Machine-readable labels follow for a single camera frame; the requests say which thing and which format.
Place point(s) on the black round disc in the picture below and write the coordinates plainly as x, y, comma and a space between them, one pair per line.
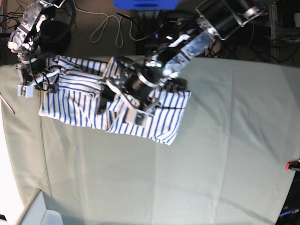
55, 38

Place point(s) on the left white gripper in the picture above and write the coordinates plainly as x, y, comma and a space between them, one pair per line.
136, 111

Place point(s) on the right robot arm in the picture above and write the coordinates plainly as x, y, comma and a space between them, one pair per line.
36, 41

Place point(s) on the green table cloth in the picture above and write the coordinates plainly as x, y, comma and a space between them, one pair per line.
225, 167

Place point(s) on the blue white striped t-shirt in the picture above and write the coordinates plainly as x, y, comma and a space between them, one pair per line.
78, 97

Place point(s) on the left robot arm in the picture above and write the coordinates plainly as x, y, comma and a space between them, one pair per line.
216, 19

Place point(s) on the metal strip on cloth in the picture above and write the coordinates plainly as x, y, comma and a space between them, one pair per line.
6, 104

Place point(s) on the red black right clamp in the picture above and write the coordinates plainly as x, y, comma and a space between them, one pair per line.
293, 166

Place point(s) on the blue box overhead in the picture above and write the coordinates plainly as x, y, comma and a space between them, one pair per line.
146, 4

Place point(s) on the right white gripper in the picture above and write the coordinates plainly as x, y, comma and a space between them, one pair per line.
46, 81

